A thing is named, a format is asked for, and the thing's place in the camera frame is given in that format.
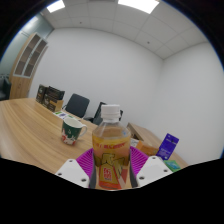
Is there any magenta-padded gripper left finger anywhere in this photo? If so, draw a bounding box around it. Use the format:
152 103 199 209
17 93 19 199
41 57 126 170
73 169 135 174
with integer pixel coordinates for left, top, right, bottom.
54 148 96 189

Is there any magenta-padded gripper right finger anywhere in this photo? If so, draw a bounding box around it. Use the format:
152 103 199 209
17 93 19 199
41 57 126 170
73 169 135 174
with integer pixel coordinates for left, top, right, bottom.
129 145 174 188

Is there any yellow tea drink bottle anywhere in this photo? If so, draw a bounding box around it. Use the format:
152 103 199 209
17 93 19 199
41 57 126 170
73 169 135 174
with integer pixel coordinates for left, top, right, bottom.
91 104 132 191

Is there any green flat box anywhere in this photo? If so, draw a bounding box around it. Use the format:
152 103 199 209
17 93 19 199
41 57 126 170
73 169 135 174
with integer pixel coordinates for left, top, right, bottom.
163 159 183 173

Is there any purple upright box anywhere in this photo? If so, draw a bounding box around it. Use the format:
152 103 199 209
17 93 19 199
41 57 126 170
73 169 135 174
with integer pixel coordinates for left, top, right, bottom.
155 133 180 161

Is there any green and red mug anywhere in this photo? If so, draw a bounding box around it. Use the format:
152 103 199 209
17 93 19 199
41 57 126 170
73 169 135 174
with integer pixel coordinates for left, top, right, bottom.
60 116 88 146

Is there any green and white paper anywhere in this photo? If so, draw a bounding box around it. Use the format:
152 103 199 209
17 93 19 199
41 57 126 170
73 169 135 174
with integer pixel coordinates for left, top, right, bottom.
53 110 76 120

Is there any black mesh office chair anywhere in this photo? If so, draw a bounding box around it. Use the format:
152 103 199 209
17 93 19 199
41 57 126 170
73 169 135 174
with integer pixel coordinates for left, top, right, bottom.
83 101 124 126

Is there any dark padded office chair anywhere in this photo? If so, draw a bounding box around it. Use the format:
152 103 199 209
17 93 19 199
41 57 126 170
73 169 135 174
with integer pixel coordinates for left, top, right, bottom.
62 93 91 119

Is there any brown cardboard box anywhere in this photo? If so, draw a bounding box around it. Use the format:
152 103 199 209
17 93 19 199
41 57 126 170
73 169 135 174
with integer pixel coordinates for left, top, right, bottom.
46 98 64 113

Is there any large dark box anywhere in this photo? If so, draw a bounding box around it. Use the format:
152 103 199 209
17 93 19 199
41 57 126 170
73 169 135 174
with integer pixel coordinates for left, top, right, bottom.
42 85 66 111

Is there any small dark box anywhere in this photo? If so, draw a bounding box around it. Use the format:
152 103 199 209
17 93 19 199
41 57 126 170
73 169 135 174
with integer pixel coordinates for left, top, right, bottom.
35 84 48 104

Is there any dark sofa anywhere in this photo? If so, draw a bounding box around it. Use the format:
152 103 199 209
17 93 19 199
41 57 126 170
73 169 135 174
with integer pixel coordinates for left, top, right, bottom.
0 74 12 102

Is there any wooden glass-door shelf cabinet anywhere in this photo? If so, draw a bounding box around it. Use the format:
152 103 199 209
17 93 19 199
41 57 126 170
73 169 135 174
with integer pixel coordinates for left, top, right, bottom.
8 31 49 100

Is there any large square ceiling light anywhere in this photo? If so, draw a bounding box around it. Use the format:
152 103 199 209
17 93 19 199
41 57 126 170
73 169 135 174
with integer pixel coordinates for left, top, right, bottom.
117 0 160 15

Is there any small square ceiling light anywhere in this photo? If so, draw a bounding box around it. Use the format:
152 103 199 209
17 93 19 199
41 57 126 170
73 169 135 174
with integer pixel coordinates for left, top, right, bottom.
46 0 66 14

